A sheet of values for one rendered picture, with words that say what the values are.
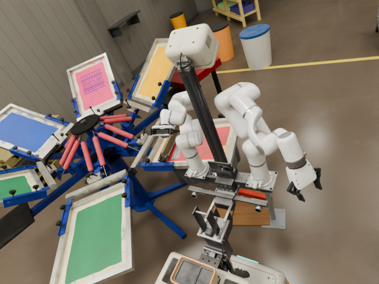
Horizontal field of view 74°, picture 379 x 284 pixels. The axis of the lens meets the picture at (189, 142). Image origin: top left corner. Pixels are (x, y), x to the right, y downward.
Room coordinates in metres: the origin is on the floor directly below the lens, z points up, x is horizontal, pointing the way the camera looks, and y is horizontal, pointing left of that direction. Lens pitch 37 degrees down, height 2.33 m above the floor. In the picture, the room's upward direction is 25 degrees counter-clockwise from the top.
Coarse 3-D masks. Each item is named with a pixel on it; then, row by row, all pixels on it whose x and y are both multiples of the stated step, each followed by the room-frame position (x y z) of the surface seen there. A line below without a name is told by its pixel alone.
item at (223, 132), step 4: (216, 128) 1.85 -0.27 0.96; (220, 128) 1.82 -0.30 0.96; (224, 128) 1.80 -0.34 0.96; (228, 128) 1.77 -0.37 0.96; (220, 132) 1.77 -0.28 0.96; (224, 132) 1.74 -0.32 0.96; (228, 132) 1.72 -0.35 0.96; (220, 136) 1.72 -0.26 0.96; (224, 136) 1.69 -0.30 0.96; (224, 140) 1.64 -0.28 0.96; (176, 144) 1.89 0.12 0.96
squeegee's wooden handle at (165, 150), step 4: (176, 128) 2.00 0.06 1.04; (172, 136) 1.91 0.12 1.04; (168, 140) 1.85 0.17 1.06; (172, 140) 1.88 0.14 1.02; (164, 144) 1.82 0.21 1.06; (168, 144) 1.82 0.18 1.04; (164, 148) 1.76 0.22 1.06; (168, 148) 1.80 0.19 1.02; (160, 152) 1.74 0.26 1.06; (164, 152) 1.73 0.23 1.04; (168, 152) 1.77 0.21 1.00; (164, 156) 1.72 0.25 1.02
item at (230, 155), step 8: (216, 120) 1.92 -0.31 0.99; (224, 120) 1.86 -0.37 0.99; (160, 136) 2.07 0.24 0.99; (232, 136) 1.61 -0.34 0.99; (160, 144) 1.99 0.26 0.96; (232, 144) 1.52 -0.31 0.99; (152, 152) 1.88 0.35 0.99; (232, 152) 1.43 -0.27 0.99; (152, 160) 1.81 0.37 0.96; (232, 160) 1.38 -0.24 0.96; (176, 168) 1.58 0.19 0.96; (184, 168) 1.54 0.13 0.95
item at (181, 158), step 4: (224, 144) 1.60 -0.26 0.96; (172, 148) 1.86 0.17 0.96; (172, 152) 1.80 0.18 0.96; (180, 152) 1.75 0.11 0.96; (172, 156) 1.75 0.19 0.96; (180, 156) 1.70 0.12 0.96; (200, 156) 1.59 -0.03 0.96; (204, 156) 1.57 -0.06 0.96; (208, 156) 1.55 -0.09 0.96; (212, 156) 1.53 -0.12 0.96; (168, 160) 1.72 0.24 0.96; (172, 160) 1.70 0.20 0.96; (176, 160) 1.68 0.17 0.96; (180, 160) 1.65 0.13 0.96; (184, 160) 1.63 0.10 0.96
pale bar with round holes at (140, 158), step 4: (160, 120) 2.27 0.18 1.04; (156, 124) 2.23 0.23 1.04; (160, 124) 2.23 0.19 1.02; (148, 136) 2.08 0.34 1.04; (152, 136) 2.06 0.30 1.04; (148, 140) 2.01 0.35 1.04; (152, 140) 2.03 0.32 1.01; (144, 144) 1.98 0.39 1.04; (148, 144) 1.97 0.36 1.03; (144, 148) 1.92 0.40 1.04; (148, 148) 1.94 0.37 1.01; (140, 152) 1.89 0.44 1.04; (144, 152) 1.88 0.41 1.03; (136, 156) 1.86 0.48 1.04; (140, 156) 1.83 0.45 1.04; (144, 156) 1.86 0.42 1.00; (136, 160) 1.80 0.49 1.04; (140, 160) 1.80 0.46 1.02; (132, 164) 1.78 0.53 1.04; (136, 164) 1.75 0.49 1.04; (136, 168) 1.73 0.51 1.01
